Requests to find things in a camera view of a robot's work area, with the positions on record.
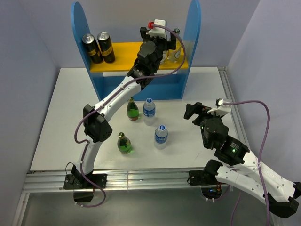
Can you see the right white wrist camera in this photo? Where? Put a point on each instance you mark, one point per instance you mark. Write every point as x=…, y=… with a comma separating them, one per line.
x=221, y=108

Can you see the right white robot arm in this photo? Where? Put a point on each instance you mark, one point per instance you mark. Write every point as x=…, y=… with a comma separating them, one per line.
x=237, y=165

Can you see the black gold can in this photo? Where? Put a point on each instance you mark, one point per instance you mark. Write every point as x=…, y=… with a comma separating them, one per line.
x=106, y=47
x=92, y=48

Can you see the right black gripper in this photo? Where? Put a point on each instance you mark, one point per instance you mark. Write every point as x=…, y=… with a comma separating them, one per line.
x=191, y=108

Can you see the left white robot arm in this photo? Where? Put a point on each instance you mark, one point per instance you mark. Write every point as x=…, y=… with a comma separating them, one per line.
x=96, y=119

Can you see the clear glass bottle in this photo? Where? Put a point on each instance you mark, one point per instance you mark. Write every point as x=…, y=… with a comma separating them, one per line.
x=163, y=57
x=174, y=55

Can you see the plastic water bottle front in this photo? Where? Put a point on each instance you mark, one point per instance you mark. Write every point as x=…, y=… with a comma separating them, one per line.
x=160, y=137

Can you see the plastic water bottle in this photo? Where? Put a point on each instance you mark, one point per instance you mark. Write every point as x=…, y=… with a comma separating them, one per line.
x=160, y=137
x=149, y=110

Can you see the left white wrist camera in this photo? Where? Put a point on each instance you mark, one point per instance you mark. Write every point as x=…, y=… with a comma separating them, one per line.
x=157, y=31

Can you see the black gold can right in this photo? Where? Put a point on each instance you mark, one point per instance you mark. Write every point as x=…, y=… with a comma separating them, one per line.
x=106, y=47

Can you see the green glass bottle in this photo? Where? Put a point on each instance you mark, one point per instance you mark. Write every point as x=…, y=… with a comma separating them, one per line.
x=132, y=110
x=124, y=144

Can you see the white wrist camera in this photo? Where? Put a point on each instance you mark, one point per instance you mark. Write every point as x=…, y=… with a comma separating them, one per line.
x=157, y=31
x=221, y=108

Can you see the black gold can left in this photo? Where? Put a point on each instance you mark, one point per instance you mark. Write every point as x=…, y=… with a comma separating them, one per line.
x=92, y=48

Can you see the blue and yellow wooden shelf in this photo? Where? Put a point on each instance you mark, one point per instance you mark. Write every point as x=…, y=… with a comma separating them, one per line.
x=168, y=84

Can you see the green glass bottle front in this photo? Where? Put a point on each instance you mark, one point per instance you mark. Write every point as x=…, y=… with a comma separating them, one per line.
x=124, y=144

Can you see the aluminium side rail right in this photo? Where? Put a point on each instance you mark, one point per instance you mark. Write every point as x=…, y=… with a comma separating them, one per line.
x=238, y=125

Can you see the aluminium mounting rail front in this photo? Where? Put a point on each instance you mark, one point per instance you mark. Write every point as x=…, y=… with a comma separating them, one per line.
x=146, y=179

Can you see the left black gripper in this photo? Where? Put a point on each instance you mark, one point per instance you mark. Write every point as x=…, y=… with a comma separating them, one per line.
x=168, y=45

